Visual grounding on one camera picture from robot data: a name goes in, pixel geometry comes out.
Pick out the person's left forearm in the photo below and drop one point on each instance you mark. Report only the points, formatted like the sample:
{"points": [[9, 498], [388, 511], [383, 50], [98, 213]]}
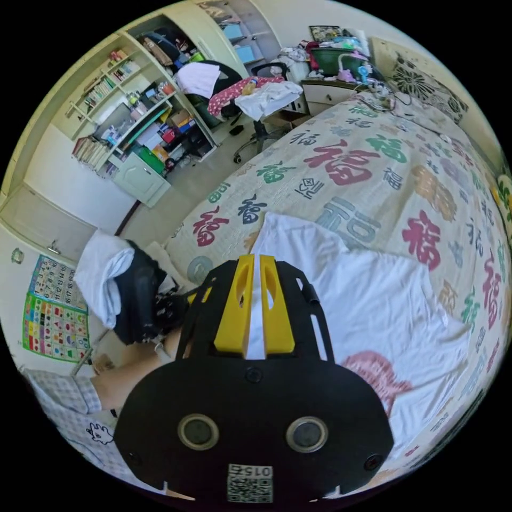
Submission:
{"points": [[132, 376]]}

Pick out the small blue fan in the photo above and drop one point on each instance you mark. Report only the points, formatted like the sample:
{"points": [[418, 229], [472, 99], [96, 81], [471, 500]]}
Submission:
{"points": [[365, 74]]}

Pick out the white patterned short sleeve shirt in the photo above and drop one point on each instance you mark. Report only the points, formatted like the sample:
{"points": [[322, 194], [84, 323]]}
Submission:
{"points": [[380, 300]]}

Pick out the green basket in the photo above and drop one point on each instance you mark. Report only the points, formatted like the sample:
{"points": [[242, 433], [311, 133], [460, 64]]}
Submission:
{"points": [[332, 60]]}

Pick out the cream shelf unit with books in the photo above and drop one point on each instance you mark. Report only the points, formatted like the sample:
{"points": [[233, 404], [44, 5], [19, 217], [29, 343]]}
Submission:
{"points": [[132, 120]]}

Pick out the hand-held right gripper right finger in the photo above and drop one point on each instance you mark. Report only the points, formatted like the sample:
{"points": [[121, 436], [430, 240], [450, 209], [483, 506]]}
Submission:
{"points": [[278, 320]]}

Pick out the bed with printed sheet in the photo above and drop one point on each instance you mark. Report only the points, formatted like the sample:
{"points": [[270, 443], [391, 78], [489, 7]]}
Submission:
{"points": [[360, 168]]}

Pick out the black office chair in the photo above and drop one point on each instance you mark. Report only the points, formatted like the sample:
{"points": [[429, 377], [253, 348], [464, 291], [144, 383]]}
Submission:
{"points": [[256, 132]]}

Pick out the flower patterned headboard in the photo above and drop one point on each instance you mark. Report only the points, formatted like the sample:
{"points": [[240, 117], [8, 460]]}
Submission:
{"points": [[424, 80]]}

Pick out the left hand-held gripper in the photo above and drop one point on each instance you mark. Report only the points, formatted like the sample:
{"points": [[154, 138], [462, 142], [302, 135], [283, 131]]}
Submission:
{"points": [[142, 296]]}

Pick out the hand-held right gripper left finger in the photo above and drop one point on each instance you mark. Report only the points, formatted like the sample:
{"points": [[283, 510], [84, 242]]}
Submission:
{"points": [[234, 316]]}

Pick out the pile of clothes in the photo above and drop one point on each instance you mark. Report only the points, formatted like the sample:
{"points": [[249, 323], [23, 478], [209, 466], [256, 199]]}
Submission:
{"points": [[264, 96]]}

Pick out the cream bedside cabinet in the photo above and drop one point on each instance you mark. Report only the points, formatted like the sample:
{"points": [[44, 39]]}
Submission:
{"points": [[324, 98]]}

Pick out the cream wardrobe with blue panes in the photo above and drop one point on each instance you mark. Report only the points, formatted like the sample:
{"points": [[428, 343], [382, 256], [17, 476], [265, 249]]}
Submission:
{"points": [[240, 36]]}

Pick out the person's body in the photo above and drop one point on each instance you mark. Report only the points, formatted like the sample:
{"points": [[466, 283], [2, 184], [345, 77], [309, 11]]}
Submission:
{"points": [[68, 412]]}

